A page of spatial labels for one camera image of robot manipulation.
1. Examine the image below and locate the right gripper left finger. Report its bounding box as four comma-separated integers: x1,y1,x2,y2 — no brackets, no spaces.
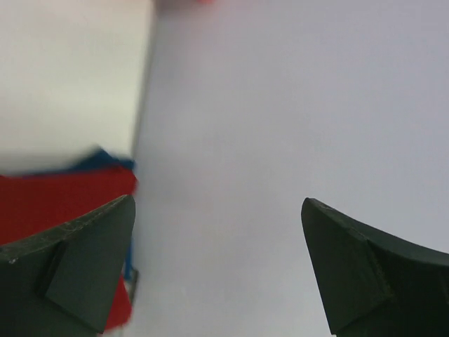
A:
1,195,135,334

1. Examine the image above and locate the blue folded t shirt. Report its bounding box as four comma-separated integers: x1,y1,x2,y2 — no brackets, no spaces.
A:
67,148,136,282

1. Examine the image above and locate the red t shirt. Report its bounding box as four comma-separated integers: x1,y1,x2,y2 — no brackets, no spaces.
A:
1,166,137,336

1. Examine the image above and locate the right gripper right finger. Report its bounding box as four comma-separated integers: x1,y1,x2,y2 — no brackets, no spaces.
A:
301,198,448,336

